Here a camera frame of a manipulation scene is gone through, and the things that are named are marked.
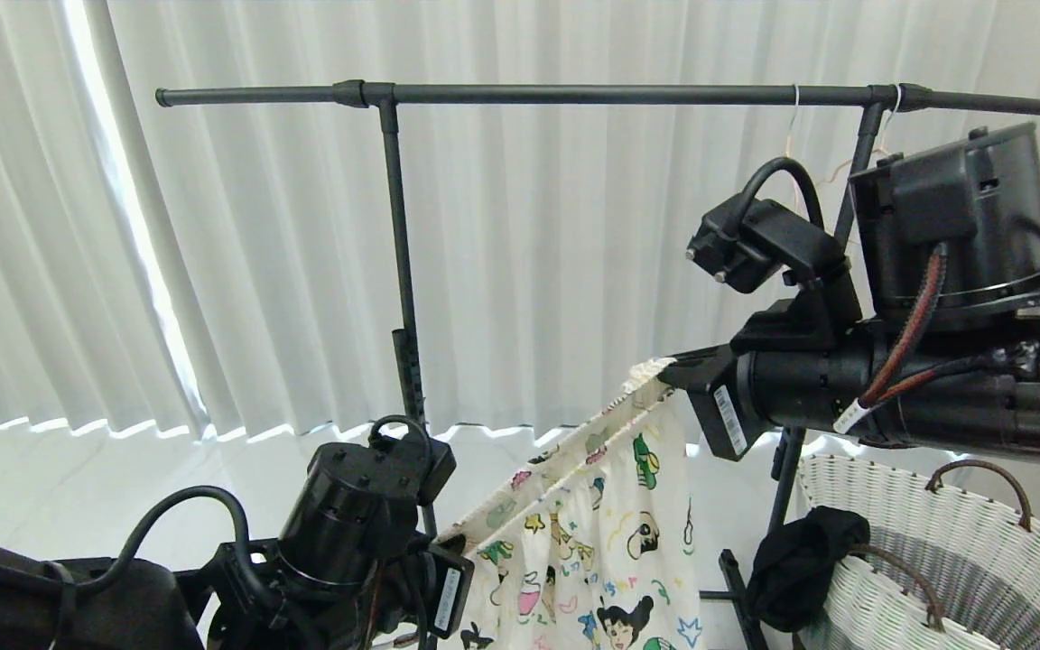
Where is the black clothes rack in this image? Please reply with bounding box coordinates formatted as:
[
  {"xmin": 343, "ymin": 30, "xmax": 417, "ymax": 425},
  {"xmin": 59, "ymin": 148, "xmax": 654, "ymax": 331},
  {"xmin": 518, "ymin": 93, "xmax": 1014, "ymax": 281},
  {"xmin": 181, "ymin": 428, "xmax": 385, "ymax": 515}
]
[{"xmin": 156, "ymin": 79, "xmax": 1040, "ymax": 650}]

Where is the cream printed garment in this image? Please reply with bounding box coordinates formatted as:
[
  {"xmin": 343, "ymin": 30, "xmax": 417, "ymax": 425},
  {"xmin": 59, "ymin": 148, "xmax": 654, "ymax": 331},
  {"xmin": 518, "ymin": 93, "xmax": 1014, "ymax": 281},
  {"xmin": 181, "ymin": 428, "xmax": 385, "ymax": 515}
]
[{"xmin": 437, "ymin": 357, "xmax": 706, "ymax": 650}]

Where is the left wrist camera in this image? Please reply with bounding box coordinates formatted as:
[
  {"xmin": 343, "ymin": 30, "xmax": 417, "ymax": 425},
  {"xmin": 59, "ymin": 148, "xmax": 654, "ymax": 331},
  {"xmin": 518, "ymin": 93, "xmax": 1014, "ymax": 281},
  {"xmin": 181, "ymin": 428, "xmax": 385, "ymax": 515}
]
[{"xmin": 367, "ymin": 413, "xmax": 458, "ymax": 506}]

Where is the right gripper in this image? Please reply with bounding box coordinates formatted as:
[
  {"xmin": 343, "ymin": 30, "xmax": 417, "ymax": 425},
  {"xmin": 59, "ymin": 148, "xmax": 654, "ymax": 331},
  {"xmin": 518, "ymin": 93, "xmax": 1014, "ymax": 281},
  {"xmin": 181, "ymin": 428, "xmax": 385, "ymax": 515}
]
[{"xmin": 687, "ymin": 314, "xmax": 1040, "ymax": 466}]

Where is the black garment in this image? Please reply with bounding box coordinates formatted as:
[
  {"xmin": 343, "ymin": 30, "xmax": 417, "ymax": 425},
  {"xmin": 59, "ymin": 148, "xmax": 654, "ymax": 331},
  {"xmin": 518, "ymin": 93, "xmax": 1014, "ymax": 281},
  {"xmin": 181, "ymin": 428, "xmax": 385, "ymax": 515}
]
[{"xmin": 746, "ymin": 506, "xmax": 873, "ymax": 633}]

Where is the black cable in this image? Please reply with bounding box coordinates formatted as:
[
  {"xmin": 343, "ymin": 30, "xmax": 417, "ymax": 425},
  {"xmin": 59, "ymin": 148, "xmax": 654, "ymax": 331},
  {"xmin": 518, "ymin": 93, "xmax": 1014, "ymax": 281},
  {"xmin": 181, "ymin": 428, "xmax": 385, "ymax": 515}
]
[
  {"xmin": 51, "ymin": 486, "xmax": 304, "ymax": 633},
  {"xmin": 737, "ymin": 156, "xmax": 826, "ymax": 231}
]

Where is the pink clothes hanger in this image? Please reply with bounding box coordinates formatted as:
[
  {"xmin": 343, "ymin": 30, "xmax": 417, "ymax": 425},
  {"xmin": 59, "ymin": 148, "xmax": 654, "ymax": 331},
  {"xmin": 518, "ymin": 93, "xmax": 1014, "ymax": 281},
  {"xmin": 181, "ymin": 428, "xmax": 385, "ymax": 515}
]
[
  {"xmin": 782, "ymin": 90, "xmax": 801, "ymax": 195},
  {"xmin": 822, "ymin": 99, "xmax": 900, "ymax": 190}
]

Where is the white curtain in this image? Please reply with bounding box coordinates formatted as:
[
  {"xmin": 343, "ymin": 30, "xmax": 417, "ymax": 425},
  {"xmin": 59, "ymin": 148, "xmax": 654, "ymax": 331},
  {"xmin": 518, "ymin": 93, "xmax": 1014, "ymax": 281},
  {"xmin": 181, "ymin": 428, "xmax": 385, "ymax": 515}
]
[{"xmin": 0, "ymin": 0, "xmax": 1040, "ymax": 452}]

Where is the white laundry basket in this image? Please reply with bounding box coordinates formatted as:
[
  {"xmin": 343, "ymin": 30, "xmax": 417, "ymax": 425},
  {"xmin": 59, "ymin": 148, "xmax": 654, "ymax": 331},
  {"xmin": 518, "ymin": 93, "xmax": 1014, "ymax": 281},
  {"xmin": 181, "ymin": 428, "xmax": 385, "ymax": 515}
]
[{"xmin": 791, "ymin": 451, "xmax": 1040, "ymax": 650}]

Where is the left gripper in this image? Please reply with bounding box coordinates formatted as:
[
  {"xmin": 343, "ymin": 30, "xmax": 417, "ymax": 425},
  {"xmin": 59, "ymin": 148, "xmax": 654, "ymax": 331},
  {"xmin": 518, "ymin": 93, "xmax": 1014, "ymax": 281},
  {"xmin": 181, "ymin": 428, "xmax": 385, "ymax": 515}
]
[{"xmin": 209, "ymin": 533, "xmax": 476, "ymax": 650}]

